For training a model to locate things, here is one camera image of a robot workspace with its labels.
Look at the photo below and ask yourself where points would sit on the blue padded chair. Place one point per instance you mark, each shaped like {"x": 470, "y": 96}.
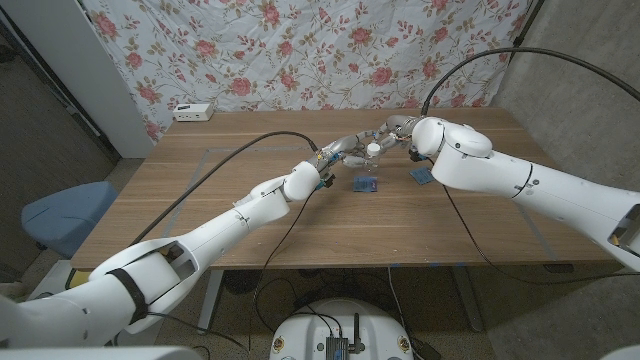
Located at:
{"x": 65, "y": 215}

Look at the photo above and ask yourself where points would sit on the white wall panel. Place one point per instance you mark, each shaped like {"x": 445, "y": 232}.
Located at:
{"x": 75, "y": 60}

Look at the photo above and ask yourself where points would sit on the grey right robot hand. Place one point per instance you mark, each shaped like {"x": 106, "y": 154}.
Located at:
{"x": 400, "y": 127}

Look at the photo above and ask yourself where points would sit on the floral backdrop cloth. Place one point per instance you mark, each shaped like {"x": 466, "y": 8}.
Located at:
{"x": 325, "y": 50}

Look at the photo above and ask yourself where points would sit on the grey table leg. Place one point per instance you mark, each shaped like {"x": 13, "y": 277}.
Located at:
{"x": 467, "y": 300}

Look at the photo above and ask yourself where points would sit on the black computer box with antenna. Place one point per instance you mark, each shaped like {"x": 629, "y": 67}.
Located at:
{"x": 337, "y": 347}

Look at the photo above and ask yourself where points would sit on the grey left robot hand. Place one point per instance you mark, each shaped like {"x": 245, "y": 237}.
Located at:
{"x": 340, "y": 150}

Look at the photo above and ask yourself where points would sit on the white power strip box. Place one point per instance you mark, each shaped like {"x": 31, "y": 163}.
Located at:
{"x": 193, "y": 112}

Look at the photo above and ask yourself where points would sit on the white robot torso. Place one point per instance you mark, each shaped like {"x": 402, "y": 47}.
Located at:
{"x": 305, "y": 330}

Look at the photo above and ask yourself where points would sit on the white table leg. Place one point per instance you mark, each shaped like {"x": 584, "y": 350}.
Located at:
{"x": 210, "y": 300}

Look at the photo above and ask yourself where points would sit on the black backdrop stand pole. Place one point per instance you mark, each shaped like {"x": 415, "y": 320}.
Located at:
{"x": 525, "y": 25}

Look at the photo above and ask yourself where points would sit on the yellow and black floor mat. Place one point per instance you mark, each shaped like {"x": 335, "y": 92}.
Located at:
{"x": 77, "y": 279}

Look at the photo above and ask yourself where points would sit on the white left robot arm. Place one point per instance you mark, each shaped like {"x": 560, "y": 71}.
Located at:
{"x": 215, "y": 235}

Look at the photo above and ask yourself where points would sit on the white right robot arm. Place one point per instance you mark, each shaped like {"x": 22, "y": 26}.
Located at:
{"x": 525, "y": 180}

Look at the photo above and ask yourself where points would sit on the blue sugar packet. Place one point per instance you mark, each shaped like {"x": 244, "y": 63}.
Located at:
{"x": 421, "y": 175}
{"x": 365, "y": 184}

